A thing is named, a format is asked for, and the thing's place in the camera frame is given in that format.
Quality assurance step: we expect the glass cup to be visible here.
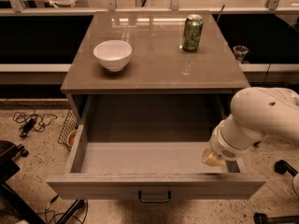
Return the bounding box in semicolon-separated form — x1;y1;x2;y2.
233;45;249;63

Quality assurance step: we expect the wire basket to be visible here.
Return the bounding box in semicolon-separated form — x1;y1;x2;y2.
58;110;78;149

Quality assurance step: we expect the white bowl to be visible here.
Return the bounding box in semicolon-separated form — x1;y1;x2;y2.
93;40;133;72

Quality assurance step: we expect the black cable loop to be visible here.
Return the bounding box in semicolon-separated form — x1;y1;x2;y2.
44;194;90;224

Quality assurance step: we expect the grey drawer cabinet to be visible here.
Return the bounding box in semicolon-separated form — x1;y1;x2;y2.
60;10;251;142

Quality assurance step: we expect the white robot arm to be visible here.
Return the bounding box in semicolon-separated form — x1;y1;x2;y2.
202;87;299;166

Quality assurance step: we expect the black office chair base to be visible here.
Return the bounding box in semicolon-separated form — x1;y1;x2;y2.
0;139;45;224

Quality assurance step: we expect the dark chair right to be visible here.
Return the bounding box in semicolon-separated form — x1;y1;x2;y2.
253;160;299;224

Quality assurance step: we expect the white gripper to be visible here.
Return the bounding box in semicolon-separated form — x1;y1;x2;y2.
202;122;252;166

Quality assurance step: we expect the black power adapter with cable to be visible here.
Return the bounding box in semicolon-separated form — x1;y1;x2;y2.
13;105;58;139

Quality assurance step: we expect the grey drawer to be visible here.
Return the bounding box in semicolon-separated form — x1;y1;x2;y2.
48;94;265;203

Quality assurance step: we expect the green soda can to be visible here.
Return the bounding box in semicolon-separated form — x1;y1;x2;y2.
182;14;204;51

